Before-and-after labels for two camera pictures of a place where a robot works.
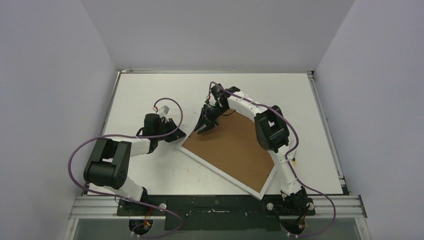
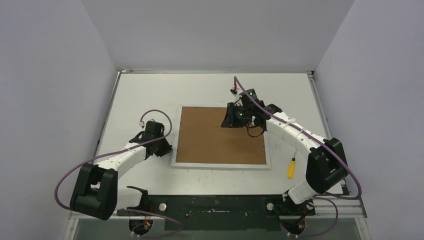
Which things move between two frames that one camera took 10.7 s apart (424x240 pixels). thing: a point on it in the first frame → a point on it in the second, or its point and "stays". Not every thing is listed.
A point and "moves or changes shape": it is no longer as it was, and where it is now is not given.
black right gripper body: [210, 113] → [232, 117]
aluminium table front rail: [329, 206] stays
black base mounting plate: [216, 212] stays
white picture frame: [231, 149] moves or changes shape
